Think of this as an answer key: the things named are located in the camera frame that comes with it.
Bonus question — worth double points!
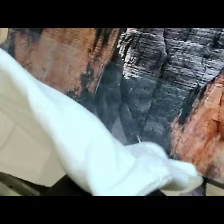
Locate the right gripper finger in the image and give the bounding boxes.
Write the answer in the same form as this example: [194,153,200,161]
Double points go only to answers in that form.
[42,174,94,197]

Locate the white T-shirt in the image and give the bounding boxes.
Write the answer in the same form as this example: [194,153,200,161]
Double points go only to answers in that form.
[0,48,204,197]

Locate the silver frame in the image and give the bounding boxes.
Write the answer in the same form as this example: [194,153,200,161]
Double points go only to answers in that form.
[0,171,43,197]

